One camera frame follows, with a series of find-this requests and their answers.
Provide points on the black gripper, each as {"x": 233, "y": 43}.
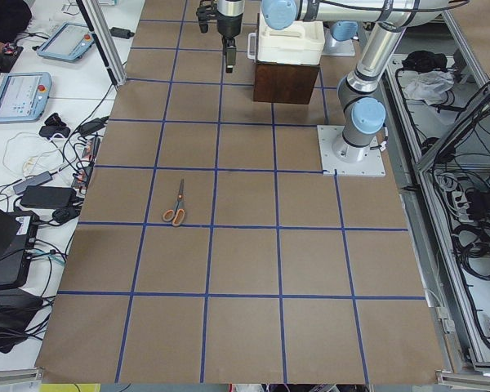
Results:
{"x": 229, "y": 26}

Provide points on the orange grey scissors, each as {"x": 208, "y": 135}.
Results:
{"x": 176, "y": 215}

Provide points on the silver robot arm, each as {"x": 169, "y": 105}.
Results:
{"x": 364, "y": 115}
{"x": 344, "y": 30}

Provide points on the dark wooden drawer cabinet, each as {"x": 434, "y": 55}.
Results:
{"x": 284, "y": 84}

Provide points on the white plastic tray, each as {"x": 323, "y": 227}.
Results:
{"x": 299, "y": 44}

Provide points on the far blue teach pendant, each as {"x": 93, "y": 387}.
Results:
{"x": 68, "y": 43}

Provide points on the blue teach pendant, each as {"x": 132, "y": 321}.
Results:
{"x": 68, "y": 43}
{"x": 24, "y": 96}

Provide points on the white crumpled cloth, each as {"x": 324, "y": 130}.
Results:
{"x": 431, "y": 87}

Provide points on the near blue teach pendant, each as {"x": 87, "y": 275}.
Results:
{"x": 24, "y": 96}

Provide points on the black power adapter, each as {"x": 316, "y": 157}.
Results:
{"x": 47, "y": 197}

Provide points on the black laptop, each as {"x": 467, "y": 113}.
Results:
{"x": 18, "y": 231}

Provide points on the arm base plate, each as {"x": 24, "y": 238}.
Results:
{"x": 341, "y": 159}
{"x": 332, "y": 47}

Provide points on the aluminium frame post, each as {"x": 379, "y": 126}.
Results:
{"x": 95, "y": 20}

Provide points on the aluminium side frame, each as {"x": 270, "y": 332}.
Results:
{"x": 445, "y": 148}

